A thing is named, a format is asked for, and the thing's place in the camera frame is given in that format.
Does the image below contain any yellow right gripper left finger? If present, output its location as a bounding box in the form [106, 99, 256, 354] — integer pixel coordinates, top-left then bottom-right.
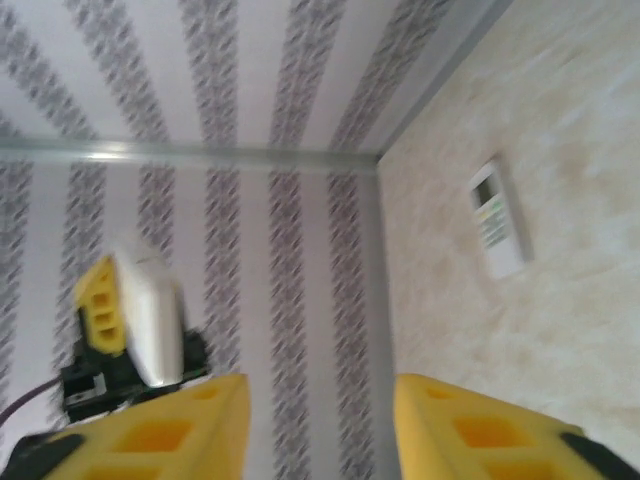
[0, 372, 251, 480]

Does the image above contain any white remote with display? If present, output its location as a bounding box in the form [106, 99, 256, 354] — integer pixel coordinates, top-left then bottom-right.
[467, 157, 535, 281]

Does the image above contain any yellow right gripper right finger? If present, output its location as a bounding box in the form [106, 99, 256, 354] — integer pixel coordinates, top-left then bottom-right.
[392, 372, 640, 480]

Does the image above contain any aluminium frame corner post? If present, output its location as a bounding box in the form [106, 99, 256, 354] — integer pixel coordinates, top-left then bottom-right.
[0, 138, 379, 175]

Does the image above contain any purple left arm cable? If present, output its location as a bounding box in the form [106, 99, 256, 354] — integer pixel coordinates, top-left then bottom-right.
[0, 377, 66, 431]

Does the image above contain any aluminium table edge rail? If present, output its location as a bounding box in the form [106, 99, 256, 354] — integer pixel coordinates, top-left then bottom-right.
[367, 154, 399, 480]

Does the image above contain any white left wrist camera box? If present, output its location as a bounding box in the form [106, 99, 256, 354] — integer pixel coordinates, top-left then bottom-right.
[110, 243, 187, 390]

